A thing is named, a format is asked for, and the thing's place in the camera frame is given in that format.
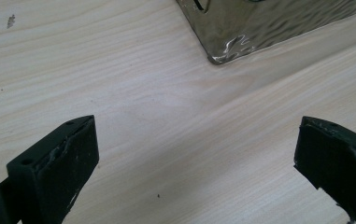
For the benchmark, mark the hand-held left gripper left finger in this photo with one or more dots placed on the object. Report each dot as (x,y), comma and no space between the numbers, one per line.
(57,174)

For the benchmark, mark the shiny metal tray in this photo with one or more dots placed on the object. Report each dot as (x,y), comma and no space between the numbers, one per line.
(259,25)

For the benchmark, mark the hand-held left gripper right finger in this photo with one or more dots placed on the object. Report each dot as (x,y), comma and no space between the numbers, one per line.
(340,161)

